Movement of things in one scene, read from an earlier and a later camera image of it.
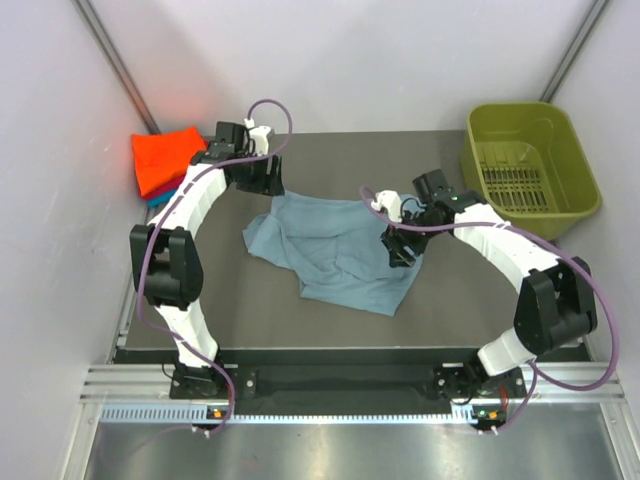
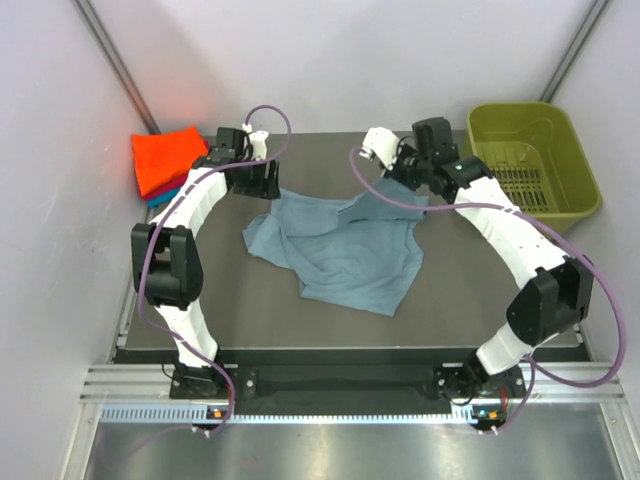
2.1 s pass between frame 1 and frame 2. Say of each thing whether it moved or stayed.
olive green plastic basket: stayed
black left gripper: stayed
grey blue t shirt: stayed
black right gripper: moved
